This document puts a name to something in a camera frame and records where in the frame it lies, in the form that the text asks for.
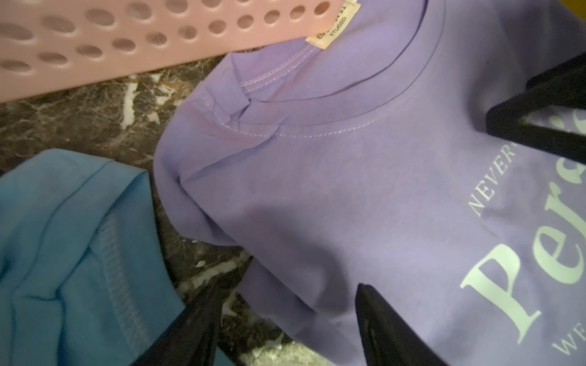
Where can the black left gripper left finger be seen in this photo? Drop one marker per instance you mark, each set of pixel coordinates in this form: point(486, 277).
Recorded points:
point(182, 334)

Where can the pink plastic basket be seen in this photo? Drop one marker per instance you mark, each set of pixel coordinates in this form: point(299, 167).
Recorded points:
point(48, 46)

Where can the purple t-shirt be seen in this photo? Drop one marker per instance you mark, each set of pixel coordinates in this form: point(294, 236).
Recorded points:
point(367, 162)

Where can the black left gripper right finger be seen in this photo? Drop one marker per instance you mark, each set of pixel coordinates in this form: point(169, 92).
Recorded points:
point(387, 339)

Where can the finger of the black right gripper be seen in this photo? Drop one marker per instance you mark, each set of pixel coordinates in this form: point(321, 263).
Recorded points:
point(549, 115)

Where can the light blue t-shirt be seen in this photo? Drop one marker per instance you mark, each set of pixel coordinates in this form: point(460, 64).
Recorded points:
point(83, 281)

